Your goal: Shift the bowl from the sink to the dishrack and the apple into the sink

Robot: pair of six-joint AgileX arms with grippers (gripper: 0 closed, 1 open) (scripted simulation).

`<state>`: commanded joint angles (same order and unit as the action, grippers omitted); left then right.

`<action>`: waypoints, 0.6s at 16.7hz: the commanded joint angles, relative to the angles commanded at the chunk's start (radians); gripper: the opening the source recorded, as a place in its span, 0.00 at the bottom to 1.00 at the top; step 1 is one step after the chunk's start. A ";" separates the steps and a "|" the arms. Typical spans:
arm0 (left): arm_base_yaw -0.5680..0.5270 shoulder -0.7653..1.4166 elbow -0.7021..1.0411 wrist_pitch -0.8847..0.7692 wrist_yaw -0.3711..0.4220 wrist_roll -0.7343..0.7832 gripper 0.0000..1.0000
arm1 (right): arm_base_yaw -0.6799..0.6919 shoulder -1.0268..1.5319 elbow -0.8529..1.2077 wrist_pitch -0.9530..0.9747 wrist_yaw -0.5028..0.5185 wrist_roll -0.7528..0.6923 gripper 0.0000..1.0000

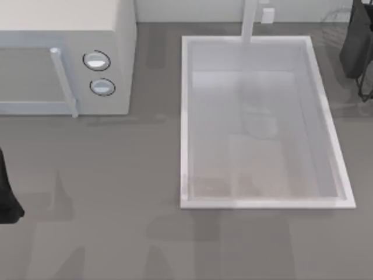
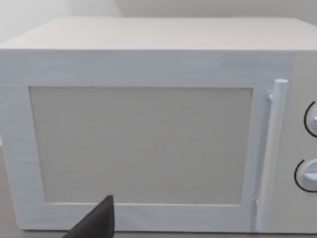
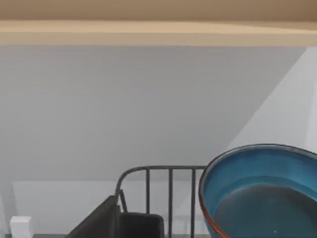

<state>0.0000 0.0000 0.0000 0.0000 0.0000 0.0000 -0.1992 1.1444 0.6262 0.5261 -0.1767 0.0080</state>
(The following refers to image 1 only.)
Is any white sink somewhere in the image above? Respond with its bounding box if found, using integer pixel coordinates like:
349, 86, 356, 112
180, 35, 357, 210

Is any small microwave knob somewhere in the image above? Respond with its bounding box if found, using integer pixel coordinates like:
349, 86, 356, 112
89, 78, 117, 97

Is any pale microwave oven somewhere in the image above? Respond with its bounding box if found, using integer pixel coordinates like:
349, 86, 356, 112
0, 0, 138, 117

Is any large microwave knob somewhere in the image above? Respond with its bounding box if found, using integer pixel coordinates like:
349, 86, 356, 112
82, 50, 111, 72

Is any tall white tap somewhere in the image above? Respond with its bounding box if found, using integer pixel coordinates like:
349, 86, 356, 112
240, 0, 258, 44

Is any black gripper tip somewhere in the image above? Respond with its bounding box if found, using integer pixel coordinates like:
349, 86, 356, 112
0, 148, 25, 225

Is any microwave door handle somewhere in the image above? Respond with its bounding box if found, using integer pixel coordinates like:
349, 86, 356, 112
49, 47, 79, 118

